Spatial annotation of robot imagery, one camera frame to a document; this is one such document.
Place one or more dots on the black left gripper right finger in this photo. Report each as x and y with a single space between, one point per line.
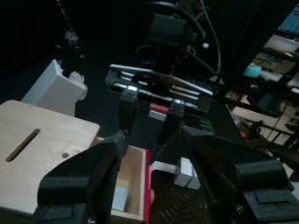
248 180

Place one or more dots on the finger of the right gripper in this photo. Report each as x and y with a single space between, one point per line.
172 122
127 110

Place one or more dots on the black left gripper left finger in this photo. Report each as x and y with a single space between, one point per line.
81 178

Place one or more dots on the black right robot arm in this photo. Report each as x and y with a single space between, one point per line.
167 32

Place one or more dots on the red and white sushi piece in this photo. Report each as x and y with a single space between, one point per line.
158 111

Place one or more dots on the green toy piece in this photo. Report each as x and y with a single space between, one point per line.
206 126

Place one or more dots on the black toy stove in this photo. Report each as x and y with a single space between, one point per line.
179 204

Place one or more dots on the white block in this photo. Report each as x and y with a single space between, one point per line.
119 198

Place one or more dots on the wooden box with slot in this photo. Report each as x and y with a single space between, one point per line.
43 151

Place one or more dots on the wooden tray with red edge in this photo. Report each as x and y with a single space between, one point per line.
134 175

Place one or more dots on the white toy appliance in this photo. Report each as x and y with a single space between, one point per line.
53 87

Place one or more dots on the black chair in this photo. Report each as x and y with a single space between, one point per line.
266 103

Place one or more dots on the teal cup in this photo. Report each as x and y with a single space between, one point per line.
252 71

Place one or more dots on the blue bin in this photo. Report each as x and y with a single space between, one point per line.
290 22

